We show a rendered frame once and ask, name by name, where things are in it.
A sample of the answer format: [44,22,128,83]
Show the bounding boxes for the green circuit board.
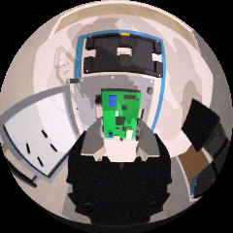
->
[102,91,142,140]

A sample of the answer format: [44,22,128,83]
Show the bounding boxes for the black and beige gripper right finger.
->
[136,117,172,184]

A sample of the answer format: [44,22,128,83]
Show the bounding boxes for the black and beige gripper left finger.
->
[66,116,106,184]

